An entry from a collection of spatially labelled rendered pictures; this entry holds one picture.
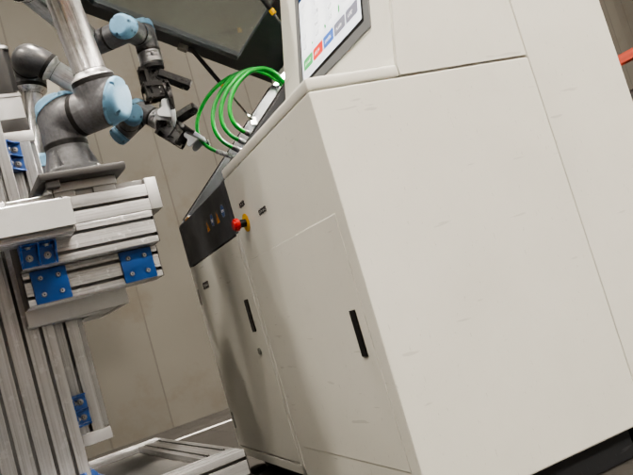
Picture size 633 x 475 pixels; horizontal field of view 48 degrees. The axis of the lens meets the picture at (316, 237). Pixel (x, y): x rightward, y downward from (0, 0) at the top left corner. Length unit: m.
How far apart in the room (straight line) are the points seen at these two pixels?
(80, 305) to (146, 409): 2.80
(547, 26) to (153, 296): 3.54
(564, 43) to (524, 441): 0.94
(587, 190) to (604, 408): 0.49
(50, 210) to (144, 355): 3.06
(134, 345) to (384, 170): 3.49
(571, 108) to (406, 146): 0.47
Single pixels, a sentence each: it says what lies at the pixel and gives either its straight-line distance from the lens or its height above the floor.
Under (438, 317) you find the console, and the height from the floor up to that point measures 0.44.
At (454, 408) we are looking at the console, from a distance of 1.49.
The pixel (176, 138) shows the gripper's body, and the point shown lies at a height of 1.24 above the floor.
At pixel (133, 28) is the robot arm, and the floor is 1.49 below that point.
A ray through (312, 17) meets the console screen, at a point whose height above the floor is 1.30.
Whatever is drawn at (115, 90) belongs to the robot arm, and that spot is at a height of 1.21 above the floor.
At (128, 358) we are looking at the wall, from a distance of 4.78.
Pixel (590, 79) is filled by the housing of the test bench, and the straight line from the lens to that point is 1.89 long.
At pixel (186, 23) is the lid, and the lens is 2.87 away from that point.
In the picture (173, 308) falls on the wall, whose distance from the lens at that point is 4.88.
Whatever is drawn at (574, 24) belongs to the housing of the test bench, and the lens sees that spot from 1.92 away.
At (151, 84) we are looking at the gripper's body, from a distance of 2.36.
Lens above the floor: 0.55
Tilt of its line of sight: 5 degrees up
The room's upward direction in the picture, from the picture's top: 16 degrees counter-clockwise
